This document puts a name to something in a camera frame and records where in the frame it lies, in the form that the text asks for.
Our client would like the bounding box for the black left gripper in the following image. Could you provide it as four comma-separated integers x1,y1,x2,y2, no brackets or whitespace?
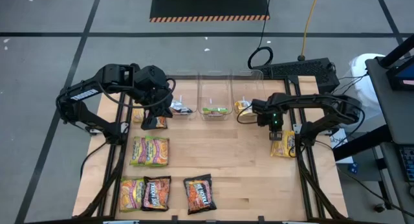
131,65,175,118

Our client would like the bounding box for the lime chili shrimp ramen pack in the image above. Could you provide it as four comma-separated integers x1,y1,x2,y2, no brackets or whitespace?
129,135,150,166
118,177,146,213
202,106,230,116
144,136,169,168

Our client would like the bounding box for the clear plastic bin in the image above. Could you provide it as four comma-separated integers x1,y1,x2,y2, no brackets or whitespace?
231,67,268,119
164,67,199,119
197,67,233,119

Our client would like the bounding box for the black computer case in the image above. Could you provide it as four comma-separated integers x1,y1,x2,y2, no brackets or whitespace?
255,57,340,95

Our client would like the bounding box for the white paper sheet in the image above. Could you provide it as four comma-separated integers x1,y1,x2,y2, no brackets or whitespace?
329,128,355,165

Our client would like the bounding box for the black hazard-striped floor mat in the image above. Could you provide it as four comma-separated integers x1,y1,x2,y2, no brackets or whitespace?
149,0,270,23

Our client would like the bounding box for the black metal strut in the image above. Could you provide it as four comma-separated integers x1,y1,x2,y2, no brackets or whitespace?
376,32,414,69
332,124,394,162

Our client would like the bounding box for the white bag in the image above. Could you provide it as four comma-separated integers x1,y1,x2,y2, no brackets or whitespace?
348,52,386,104

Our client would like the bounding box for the grey desk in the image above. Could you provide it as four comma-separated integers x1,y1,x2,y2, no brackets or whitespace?
365,55,414,146
380,141,414,224

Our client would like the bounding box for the black monitor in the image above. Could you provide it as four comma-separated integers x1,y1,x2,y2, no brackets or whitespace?
386,55,414,91

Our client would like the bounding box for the black keyboard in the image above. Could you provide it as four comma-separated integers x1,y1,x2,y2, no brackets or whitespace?
399,146,414,183

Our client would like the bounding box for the black looped cable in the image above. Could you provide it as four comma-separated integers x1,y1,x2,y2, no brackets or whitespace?
247,0,274,69

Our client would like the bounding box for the yellow cable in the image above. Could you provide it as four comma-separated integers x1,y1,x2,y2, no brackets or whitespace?
300,0,321,62

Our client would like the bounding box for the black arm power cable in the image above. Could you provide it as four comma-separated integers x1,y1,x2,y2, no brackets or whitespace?
79,141,111,180

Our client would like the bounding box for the black floor cable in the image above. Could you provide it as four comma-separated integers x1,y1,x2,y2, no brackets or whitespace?
336,167,414,218

